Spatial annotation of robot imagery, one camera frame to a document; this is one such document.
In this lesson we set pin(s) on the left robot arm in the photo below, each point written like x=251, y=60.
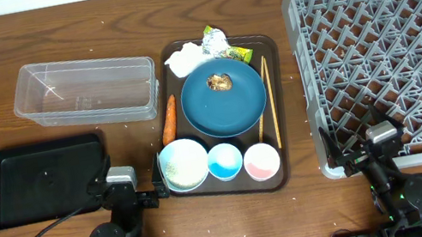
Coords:
x=122, y=224

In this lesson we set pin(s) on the blue plate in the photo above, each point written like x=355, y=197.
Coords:
x=226, y=113

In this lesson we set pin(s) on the right wooden chopstick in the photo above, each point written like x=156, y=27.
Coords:
x=271, y=99

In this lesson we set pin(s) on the green snack wrapper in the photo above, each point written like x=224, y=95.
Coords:
x=233, y=52

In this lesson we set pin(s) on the black tray bin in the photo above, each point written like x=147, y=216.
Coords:
x=44, y=181

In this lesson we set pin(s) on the aluminium foil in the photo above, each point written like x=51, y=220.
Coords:
x=214, y=43

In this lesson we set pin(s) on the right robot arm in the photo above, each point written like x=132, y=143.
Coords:
x=395, y=195

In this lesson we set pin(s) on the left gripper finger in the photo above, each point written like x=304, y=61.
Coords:
x=158, y=180
x=101, y=175

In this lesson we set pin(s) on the white pink cup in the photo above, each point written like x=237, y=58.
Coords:
x=261, y=161

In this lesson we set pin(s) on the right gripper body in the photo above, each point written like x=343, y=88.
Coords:
x=365, y=156

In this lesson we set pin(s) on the clear plastic bin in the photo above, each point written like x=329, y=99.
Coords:
x=95, y=91

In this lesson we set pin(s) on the orange carrot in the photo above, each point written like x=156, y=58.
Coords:
x=170, y=125

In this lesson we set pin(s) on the white tissue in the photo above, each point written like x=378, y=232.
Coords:
x=183, y=62

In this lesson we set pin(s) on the brown food scrap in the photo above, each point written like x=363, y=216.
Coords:
x=219, y=82

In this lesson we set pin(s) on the light blue cup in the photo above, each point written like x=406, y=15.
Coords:
x=224, y=161

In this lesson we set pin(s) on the grey dishwasher rack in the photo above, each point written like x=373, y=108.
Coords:
x=355, y=55

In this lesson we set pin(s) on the light blue rice bowl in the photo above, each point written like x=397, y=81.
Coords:
x=184, y=165

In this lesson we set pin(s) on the brown serving tray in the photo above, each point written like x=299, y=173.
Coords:
x=262, y=132

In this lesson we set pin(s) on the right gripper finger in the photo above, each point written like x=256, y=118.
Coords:
x=379, y=117
x=333, y=153

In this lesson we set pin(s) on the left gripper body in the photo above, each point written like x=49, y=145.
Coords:
x=130, y=195

